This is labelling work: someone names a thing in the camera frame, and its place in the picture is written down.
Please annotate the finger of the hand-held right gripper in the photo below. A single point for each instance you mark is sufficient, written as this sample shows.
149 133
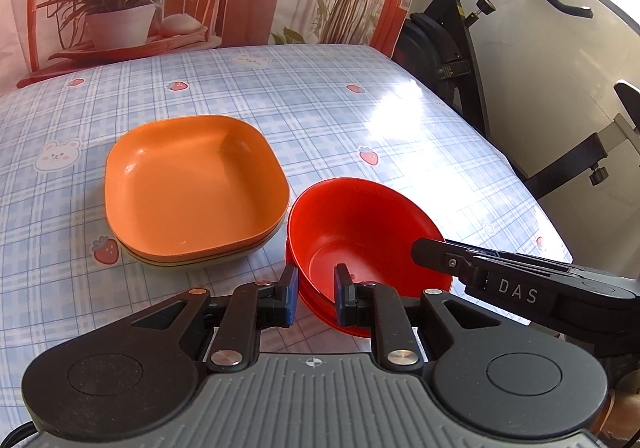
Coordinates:
440 255

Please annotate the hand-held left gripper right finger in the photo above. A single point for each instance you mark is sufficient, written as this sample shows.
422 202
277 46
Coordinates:
344 300

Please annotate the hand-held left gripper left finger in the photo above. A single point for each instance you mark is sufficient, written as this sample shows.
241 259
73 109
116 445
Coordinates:
289 300

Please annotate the orange square plate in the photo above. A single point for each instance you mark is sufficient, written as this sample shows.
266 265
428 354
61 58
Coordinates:
195 183

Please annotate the blue plaid tablecloth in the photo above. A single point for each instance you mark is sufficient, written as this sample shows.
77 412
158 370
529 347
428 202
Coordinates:
350 128

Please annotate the black exercise bike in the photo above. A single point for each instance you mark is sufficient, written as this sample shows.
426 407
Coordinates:
450 53

